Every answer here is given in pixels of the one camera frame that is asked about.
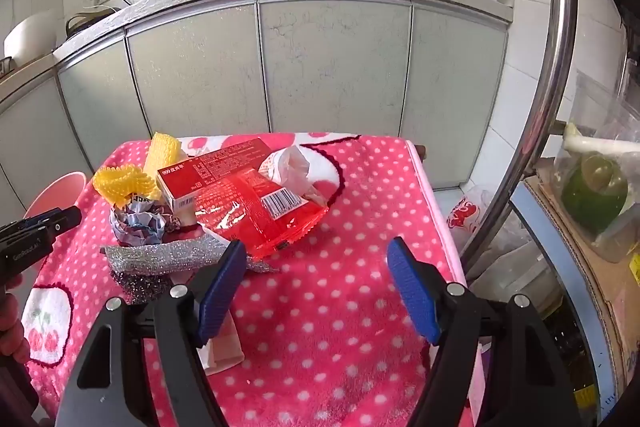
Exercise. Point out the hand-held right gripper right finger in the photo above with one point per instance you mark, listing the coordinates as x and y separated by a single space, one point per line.
412 287

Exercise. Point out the grey kitchen cabinet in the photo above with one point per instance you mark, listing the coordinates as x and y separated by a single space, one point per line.
325 67

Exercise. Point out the stainless steel bowl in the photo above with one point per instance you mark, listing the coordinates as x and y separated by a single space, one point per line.
5 67

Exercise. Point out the chrome metal pole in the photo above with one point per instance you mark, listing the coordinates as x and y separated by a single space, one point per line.
561 32

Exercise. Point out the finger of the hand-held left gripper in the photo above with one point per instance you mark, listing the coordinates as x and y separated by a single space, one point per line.
32 221
65 219

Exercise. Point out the white rice cooker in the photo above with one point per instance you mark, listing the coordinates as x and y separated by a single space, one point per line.
30 42

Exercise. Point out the person's left hand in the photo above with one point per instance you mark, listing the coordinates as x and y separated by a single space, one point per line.
11 327

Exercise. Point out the pink polka dot blanket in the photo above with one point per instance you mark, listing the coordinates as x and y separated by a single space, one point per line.
325 307

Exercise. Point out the yellow foam fruit net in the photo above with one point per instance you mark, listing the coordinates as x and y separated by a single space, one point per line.
120 187
162 157

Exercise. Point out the red white plastic bag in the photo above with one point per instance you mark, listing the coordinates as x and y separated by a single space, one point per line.
467 212

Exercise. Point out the dark shallow pan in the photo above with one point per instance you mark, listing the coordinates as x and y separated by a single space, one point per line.
85 24

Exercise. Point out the red medicine box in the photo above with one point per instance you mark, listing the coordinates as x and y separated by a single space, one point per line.
210 167

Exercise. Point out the beige paper scrap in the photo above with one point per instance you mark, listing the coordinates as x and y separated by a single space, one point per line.
227 347

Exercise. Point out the pink plastic bucket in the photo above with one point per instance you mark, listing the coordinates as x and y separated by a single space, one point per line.
55 192

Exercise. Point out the clear bag of green vegetables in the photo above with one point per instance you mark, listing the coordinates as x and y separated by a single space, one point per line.
595 192

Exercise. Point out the silver glitter scouring pad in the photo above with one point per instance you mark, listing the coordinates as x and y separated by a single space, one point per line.
165 254

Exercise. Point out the clear plastic bag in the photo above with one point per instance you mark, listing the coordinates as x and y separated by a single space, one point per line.
290 167

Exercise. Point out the red plastic snack wrapper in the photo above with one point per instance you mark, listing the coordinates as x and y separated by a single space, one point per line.
240 217

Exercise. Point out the silver foil wrapper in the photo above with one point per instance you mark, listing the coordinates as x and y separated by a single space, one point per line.
140 227

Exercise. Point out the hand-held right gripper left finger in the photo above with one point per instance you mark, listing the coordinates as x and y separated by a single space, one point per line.
220 292

